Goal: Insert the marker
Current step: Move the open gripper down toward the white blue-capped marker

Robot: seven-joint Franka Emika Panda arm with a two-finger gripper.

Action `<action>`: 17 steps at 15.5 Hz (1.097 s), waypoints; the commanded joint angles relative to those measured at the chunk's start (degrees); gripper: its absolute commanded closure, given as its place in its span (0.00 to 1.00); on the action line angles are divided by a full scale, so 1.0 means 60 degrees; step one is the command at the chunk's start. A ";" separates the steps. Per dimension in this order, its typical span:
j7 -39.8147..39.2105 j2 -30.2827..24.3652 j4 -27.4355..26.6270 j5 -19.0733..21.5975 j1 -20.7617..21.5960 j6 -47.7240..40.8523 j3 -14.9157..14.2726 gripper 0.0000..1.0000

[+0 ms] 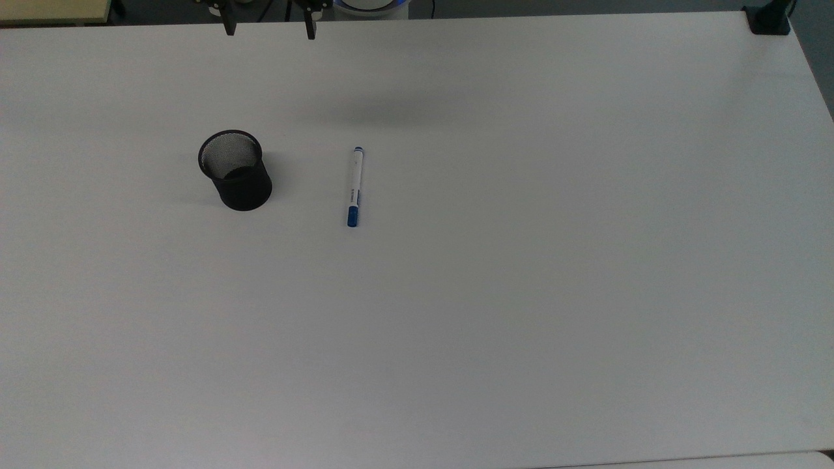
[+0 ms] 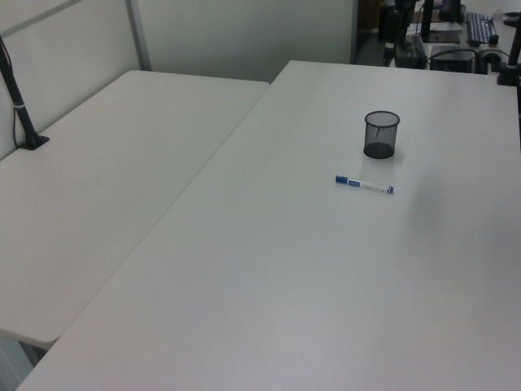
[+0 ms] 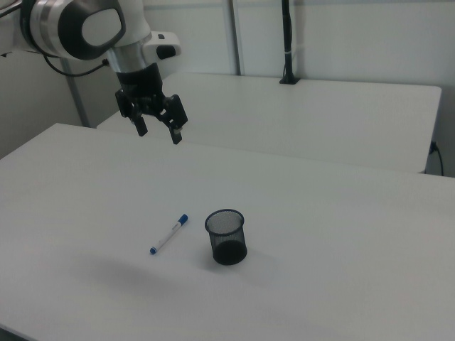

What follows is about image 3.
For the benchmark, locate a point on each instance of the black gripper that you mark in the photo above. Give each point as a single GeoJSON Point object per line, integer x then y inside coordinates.
{"type": "Point", "coordinates": [142, 85]}

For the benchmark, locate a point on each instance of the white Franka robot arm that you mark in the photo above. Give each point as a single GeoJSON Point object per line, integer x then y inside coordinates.
{"type": "Point", "coordinates": [42, 21]}

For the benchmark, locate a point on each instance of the white side table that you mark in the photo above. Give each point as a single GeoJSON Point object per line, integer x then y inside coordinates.
{"type": "Point", "coordinates": [284, 117]}

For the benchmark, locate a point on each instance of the black mesh pen cup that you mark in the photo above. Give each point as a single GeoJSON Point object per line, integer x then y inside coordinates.
{"type": "Point", "coordinates": [229, 252]}

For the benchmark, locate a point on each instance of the black pole with white band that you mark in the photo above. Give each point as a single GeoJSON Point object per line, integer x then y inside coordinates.
{"type": "Point", "coordinates": [288, 35]}

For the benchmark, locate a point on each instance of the grey partition frame post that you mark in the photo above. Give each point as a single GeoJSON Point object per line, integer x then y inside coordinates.
{"type": "Point", "coordinates": [239, 35]}
{"type": "Point", "coordinates": [76, 92]}

